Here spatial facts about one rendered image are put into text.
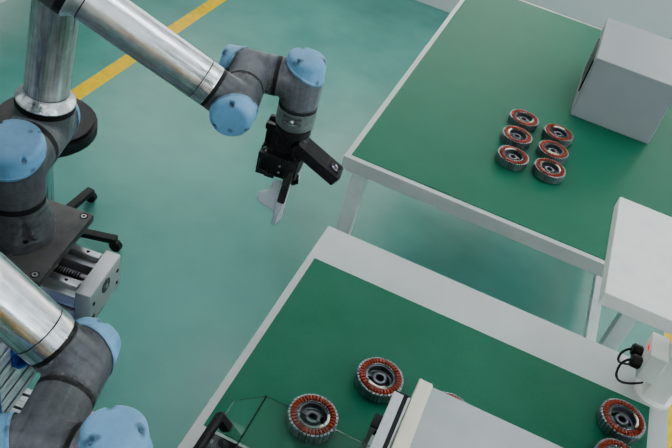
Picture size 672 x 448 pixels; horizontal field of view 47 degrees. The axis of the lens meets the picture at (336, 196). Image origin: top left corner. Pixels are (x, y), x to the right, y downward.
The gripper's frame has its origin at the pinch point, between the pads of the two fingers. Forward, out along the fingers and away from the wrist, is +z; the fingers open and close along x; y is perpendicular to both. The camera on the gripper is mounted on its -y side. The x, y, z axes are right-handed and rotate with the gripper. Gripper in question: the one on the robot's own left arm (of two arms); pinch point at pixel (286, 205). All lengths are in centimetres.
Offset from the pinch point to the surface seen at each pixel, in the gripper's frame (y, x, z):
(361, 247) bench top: -17, -41, 40
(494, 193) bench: -53, -88, 40
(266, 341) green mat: -3.0, 2.4, 40.2
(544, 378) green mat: -72, -15, 40
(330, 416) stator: -22.8, 19.4, 36.8
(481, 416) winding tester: -42, 51, -16
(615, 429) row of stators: -88, -4, 37
